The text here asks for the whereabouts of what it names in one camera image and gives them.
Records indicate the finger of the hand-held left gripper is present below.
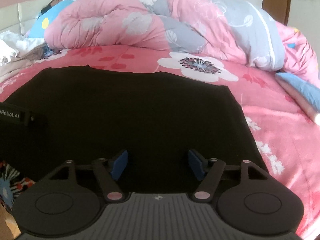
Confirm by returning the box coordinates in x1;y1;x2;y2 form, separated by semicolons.
33;113;48;133

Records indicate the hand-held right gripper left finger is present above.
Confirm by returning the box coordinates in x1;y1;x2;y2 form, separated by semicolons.
49;150;129;202

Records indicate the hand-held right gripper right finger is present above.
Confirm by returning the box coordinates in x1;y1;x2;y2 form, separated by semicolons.
188;149;270;202

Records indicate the black shirt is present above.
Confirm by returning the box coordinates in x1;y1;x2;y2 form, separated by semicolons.
0;65;270;198

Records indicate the beige cloth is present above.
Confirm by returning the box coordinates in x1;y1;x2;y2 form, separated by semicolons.
0;60;34;83

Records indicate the white cloth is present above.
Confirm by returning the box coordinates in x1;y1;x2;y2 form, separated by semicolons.
0;31;47;65

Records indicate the pink floral bed blanket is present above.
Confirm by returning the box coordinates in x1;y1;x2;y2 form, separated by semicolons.
0;44;320;238

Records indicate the blue cartoon print quilt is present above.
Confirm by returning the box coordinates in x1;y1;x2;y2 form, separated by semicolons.
26;0;88;39

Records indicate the pink and white headboard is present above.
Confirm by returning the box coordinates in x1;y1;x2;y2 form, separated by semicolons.
0;0;72;35

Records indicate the blue and pink cushion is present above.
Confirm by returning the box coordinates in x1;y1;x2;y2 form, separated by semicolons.
275;72;320;125

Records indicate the pink grey floral quilt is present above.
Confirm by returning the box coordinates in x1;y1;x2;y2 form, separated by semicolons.
44;0;320;80

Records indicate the brown wooden door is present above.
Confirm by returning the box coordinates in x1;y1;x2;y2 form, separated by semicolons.
261;0;292;25

